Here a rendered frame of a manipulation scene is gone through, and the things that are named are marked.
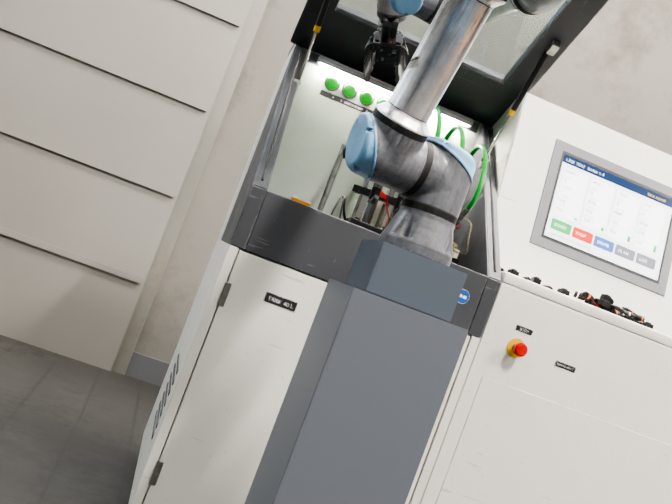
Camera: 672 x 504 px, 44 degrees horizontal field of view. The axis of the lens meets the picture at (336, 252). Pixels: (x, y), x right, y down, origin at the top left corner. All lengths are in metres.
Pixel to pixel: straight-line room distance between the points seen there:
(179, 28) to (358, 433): 3.00
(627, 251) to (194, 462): 1.43
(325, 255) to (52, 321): 2.33
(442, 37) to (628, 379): 1.22
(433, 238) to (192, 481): 0.93
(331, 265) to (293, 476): 0.71
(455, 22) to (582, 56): 3.30
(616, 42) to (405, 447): 3.64
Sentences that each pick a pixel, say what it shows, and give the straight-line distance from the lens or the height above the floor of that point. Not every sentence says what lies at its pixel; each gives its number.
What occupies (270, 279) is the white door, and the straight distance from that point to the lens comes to 2.09.
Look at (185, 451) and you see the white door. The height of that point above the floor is 0.27.
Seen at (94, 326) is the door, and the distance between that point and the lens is 4.21.
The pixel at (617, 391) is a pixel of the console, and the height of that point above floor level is 0.79.
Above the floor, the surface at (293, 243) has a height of 0.85.
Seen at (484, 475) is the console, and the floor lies 0.46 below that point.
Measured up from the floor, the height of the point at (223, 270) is 0.72.
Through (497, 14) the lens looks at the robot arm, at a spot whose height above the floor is 1.42.
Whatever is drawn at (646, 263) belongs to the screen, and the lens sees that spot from 2.72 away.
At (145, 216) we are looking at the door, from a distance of 4.16.
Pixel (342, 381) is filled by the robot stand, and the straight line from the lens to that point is 1.54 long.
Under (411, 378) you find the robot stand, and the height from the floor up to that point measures 0.68.
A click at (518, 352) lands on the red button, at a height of 0.79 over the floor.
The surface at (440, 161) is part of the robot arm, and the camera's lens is 1.63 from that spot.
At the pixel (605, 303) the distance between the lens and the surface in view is 2.47.
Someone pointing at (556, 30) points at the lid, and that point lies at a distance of 2.53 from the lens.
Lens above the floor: 0.80
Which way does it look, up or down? 2 degrees up
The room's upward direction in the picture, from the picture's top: 21 degrees clockwise
